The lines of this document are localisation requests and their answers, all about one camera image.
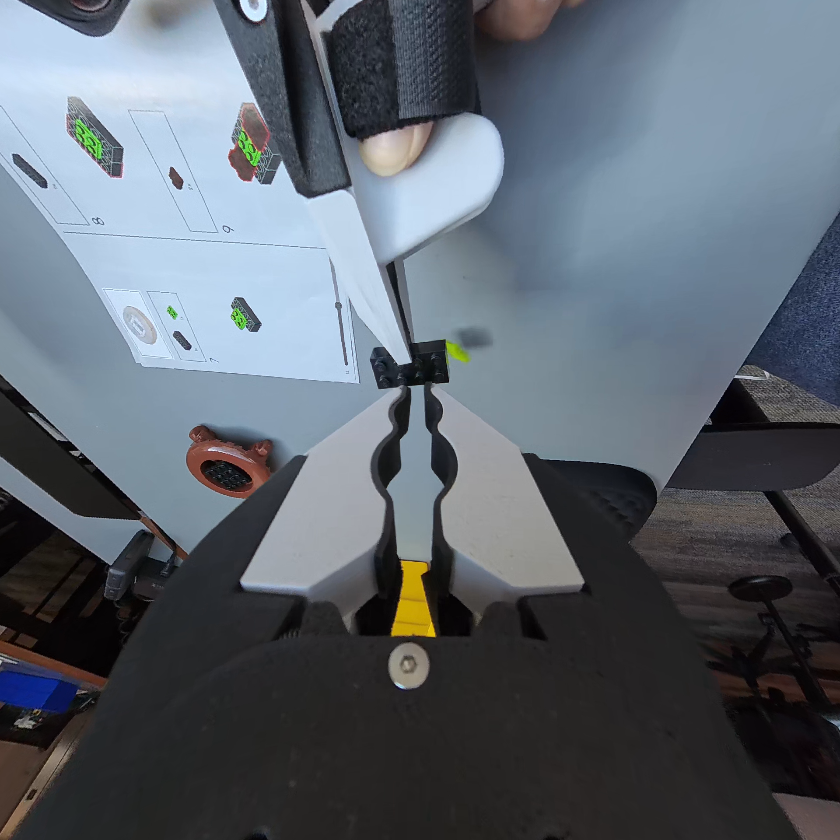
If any brown toy pot piece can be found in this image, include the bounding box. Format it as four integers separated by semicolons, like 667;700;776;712
185;424;274;500

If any black desk frame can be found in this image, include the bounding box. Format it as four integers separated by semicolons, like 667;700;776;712
0;374;143;523

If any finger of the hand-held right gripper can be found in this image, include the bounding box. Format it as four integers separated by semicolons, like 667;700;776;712
305;189;417;370
390;259;417;350

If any blue grey backpack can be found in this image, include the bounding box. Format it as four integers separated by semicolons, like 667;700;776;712
747;215;840;398

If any black office chair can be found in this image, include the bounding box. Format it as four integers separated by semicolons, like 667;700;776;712
659;377;840;729

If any yellow plastic bin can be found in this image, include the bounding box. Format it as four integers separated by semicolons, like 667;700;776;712
391;559;438;638

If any blue box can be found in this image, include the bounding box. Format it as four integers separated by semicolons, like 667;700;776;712
0;669;78;715

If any person's right hand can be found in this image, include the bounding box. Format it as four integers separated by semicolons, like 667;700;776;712
360;0;567;177

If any grey desk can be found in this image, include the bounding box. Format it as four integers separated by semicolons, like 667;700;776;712
0;0;840;567

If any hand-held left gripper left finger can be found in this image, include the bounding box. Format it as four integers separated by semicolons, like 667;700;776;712
240;386;412;599

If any black mesh chair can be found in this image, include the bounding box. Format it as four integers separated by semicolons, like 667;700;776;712
541;459;658;547

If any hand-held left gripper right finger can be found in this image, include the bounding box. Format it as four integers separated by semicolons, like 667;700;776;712
423;385;586;598

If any black toy brick plate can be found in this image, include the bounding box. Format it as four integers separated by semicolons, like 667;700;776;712
370;342;454;390

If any open instruction booklet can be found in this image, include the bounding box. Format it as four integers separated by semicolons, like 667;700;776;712
0;85;361;385

